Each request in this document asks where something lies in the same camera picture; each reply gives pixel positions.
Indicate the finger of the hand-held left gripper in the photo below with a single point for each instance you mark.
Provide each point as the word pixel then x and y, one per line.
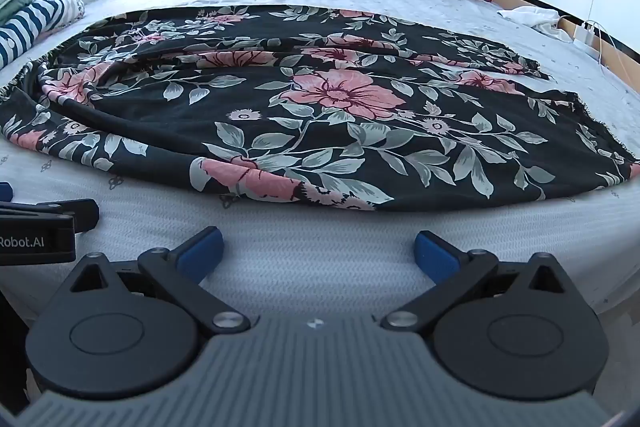
pixel 4 192

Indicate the black floral pants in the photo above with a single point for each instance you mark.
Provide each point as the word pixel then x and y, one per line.
pixel 320 117

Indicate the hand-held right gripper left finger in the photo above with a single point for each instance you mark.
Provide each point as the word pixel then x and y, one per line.
pixel 202 253

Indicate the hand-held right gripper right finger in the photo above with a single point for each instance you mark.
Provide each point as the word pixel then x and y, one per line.
pixel 436 253

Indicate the bed with white patterned sheet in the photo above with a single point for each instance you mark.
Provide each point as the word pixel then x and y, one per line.
pixel 320 257

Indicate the white crumpled cloth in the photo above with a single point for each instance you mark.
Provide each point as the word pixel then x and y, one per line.
pixel 537 17

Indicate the striped rolled blanket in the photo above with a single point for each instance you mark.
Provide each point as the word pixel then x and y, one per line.
pixel 30 24

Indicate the white power strip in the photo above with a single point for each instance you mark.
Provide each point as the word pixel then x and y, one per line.
pixel 587 34

